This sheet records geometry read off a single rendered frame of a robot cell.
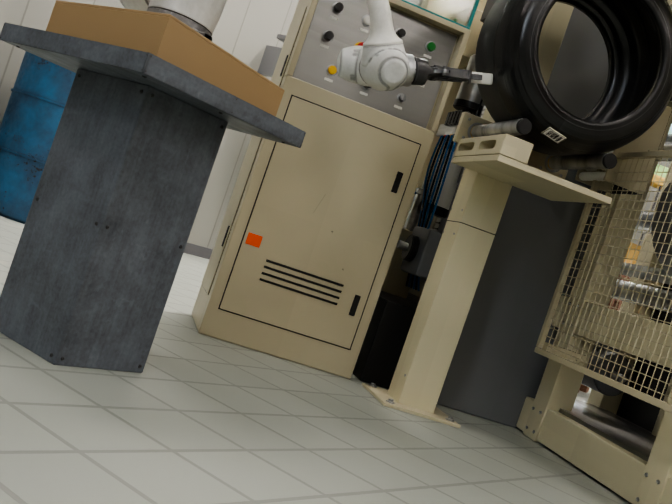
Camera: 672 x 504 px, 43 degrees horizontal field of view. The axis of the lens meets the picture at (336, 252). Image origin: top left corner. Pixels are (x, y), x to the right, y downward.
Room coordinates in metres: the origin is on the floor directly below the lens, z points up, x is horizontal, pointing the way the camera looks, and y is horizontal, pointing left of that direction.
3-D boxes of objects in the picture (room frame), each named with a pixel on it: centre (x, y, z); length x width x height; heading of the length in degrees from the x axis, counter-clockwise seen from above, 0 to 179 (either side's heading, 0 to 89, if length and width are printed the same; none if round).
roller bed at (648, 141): (2.87, -0.79, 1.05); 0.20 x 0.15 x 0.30; 14
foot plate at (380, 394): (2.80, -0.39, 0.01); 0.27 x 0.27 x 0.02; 14
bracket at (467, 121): (2.73, -0.43, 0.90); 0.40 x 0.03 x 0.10; 104
